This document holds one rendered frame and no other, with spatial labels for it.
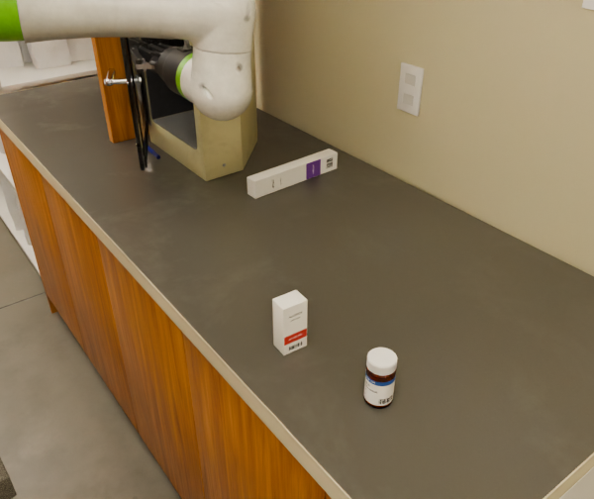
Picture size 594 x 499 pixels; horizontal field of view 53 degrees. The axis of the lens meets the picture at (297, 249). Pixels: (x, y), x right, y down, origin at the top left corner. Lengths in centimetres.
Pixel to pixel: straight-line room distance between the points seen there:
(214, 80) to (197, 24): 9
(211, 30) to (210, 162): 55
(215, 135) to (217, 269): 42
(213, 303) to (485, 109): 71
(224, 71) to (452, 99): 58
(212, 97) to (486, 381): 64
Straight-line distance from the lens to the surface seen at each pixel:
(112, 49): 175
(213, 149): 151
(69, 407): 233
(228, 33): 103
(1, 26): 102
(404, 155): 157
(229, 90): 105
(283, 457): 103
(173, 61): 117
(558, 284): 125
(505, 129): 135
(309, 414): 91
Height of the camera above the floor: 162
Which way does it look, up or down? 33 degrees down
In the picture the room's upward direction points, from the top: straight up
